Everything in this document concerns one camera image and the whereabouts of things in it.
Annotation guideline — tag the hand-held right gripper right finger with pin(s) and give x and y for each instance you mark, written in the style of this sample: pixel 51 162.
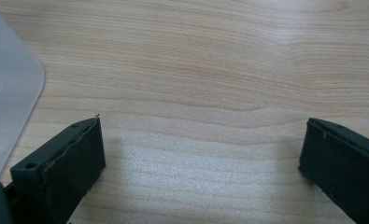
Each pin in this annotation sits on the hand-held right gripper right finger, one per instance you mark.
pixel 344 168

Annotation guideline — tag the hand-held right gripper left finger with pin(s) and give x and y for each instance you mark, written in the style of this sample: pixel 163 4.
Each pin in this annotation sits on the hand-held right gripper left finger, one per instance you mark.
pixel 63 168

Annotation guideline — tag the translucent white plastic container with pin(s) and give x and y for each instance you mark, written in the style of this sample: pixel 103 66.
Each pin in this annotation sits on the translucent white plastic container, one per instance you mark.
pixel 7 90

